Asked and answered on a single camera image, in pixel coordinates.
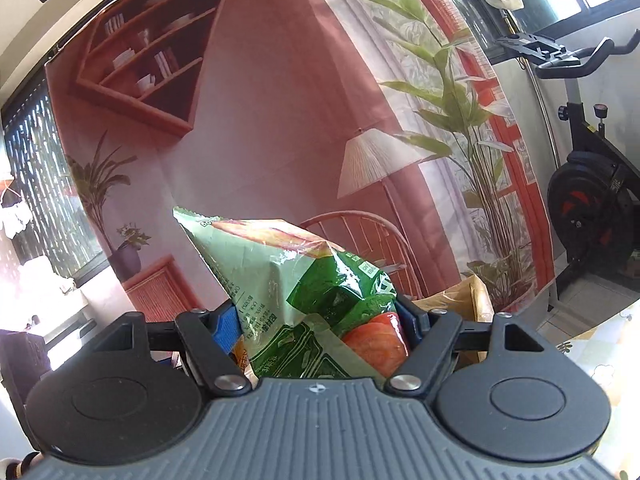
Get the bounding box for green snack bag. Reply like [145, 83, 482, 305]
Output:
[174, 208, 410, 382]

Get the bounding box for cardboard box with plastic liner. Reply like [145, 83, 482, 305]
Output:
[412, 275, 495, 370]

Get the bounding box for black exercise bike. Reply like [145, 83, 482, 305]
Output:
[498, 32, 639, 294]

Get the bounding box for printed room scene backdrop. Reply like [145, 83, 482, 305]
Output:
[46, 0, 554, 313]

